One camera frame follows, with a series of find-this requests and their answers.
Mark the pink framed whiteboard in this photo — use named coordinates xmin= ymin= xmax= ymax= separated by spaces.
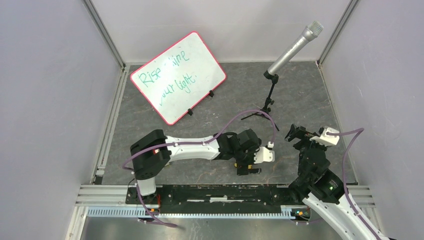
xmin=130 ymin=31 xmax=227 ymax=125

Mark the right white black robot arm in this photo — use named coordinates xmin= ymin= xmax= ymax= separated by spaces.
xmin=284 ymin=124 xmax=387 ymax=240

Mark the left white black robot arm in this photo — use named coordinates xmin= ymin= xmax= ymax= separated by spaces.
xmin=130 ymin=129 xmax=273 ymax=204

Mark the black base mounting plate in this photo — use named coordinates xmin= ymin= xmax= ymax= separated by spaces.
xmin=142 ymin=184 xmax=303 ymax=214

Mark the black tripod microphone stand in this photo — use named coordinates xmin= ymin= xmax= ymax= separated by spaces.
xmin=241 ymin=70 xmax=279 ymax=121

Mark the silver microphone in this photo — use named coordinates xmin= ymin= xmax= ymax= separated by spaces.
xmin=263 ymin=20 xmax=324 ymax=79

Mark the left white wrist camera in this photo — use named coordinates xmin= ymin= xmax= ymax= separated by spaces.
xmin=253 ymin=141 xmax=275 ymax=164

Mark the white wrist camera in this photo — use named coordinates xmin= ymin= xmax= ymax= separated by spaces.
xmin=309 ymin=127 xmax=340 ymax=147
xmin=253 ymin=141 xmax=275 ymax=164

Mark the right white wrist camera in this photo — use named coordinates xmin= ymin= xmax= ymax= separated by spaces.
xmin=309 ymin=127 xmax=340 ymax=147

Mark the grey slotted cable duct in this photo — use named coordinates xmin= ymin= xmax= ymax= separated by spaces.
xmin=86 ymin=205 xmax=312 ymax=220

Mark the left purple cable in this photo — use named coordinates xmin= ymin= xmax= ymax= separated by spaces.
xmin=121 ymin=109 xmax=279 ymax=229

